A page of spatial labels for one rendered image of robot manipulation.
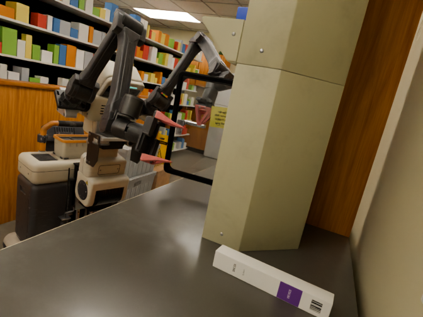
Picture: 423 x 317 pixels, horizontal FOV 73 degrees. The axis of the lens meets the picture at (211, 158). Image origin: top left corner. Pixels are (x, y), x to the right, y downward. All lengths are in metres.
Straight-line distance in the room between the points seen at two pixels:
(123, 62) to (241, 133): 0.48
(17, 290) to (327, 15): 0.84
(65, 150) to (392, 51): 1.59
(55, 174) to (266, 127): 1.33
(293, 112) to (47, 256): 0.63
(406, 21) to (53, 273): 1.13
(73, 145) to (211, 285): 1.35
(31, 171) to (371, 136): 1.56
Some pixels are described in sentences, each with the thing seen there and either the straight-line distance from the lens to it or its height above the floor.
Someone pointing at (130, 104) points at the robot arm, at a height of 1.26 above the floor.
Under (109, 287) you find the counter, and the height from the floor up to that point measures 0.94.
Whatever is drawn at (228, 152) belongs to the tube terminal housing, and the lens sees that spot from 0.73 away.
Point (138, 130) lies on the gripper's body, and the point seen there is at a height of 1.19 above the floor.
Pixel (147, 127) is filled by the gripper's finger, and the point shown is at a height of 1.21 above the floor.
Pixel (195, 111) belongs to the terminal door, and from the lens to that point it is 1.09.
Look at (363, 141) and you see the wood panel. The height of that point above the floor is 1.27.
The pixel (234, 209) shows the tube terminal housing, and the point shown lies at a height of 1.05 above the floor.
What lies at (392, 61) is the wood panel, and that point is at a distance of 1.08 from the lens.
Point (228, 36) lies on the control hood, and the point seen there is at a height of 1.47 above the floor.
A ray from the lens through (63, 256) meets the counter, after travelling 0.71.
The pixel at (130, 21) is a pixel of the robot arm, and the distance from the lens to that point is 1.11.
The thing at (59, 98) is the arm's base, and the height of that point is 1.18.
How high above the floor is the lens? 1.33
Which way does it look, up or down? 12 degrees down
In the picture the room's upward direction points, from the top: 11 degrees clockwise
